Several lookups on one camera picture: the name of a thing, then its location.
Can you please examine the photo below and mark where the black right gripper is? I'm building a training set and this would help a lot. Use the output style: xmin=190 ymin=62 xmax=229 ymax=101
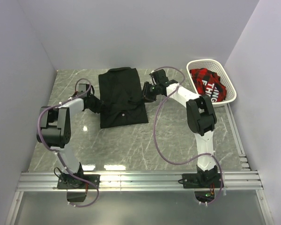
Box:
xmin=138 ymin=81 xmax=160 ymax=103

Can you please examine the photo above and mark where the black long sleeve shirt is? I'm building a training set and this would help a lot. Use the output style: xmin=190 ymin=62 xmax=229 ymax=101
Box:
xmin=98 ymin=67 xmax=148 ymax=128

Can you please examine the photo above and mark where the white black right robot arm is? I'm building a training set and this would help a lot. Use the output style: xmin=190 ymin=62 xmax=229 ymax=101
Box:
xmin=142 ymin=80 xmax=219 ymax=188

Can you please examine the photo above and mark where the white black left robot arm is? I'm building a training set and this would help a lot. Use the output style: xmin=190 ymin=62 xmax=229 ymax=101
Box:
xmin=37 ymin=94 xmax=105 ymax=188

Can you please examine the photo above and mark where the red black plaid shirt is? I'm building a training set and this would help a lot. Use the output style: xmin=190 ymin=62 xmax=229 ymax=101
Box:
xmin=189 ymin=68 xmax=227 ymax=103

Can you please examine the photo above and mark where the white plastic laundry basket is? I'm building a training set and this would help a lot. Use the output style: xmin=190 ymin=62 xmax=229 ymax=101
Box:
xmin=186 ymin=59 xmax=237 ymax=107

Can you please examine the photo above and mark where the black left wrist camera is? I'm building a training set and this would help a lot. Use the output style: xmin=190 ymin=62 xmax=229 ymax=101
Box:
xmin=77 ymin=83 xmax=94 ymax=98

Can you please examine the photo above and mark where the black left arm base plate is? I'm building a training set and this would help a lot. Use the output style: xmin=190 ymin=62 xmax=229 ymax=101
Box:
xmin=57 ymin=174 xmax=100 ymax=203

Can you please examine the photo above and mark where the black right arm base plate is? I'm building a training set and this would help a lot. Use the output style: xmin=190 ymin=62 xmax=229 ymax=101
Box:
xmin=182 ymin=172 xmax=225 ymax=203

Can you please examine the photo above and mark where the aluminium rail frame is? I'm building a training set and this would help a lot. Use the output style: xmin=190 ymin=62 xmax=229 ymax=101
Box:
xmin=6 ymin=105 xmax=274 ymax=225

